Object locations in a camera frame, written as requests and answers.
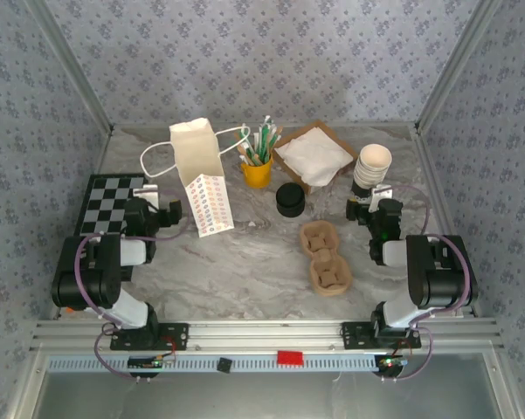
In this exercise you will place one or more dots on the white paper bag flower print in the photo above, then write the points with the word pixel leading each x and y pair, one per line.
pixel 196 148

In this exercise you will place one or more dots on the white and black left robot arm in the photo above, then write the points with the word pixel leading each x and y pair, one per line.
pixel 91 279

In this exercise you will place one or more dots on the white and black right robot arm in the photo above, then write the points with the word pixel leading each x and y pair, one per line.
pixel 441 279

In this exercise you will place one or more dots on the black and grey chessboard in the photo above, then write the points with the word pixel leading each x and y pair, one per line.
pixel 100 196

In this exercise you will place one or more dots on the stack of paper cups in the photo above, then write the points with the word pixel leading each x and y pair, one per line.
pixel 373 161

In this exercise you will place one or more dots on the stack of brown pulp cup carriers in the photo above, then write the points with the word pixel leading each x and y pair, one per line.
pixel 325 257

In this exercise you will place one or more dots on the stack of black cup lids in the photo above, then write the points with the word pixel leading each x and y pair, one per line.
pixel 290 201

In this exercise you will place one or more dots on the white paper napkin pile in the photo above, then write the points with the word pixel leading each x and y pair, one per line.
pixel 314 153

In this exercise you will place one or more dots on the brown cardboard tray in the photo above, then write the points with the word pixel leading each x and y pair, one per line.
pixel 288 173

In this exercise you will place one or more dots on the yellow plastic bucket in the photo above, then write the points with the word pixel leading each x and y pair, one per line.
pixel 257 174

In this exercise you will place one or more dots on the white wrapped straw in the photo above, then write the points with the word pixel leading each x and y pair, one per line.
pixel 266 122
pixel 245 133

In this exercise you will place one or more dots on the circuit board with green light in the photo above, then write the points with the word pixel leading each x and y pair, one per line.
pixel 150 363
pixel 391 363

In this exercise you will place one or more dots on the wooden stirrer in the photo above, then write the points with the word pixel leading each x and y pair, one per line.
pixel 278 132

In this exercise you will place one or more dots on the red plastic block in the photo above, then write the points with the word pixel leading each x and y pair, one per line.
pixel 290 358

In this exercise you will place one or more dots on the small black square part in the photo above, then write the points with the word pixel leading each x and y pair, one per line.
pixel 224 365

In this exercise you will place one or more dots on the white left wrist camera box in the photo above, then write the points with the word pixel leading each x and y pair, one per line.
pixel 150 196

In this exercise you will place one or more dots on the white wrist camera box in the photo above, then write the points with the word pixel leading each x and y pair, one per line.
pixel 150 196
pixel 382 194

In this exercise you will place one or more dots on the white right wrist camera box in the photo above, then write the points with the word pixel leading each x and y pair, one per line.
pixel 382 194

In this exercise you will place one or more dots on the aluminium side rail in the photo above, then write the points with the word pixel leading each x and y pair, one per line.
pixel 445 218

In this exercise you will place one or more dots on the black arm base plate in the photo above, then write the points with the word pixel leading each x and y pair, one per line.
pixel 354 336
pixel 174 336

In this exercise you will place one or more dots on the aluminium frame post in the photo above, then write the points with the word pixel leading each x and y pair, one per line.
pixel 76 70
pixel 456 65

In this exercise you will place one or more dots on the aluminium frame rail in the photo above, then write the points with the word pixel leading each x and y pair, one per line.
pixel 266 336

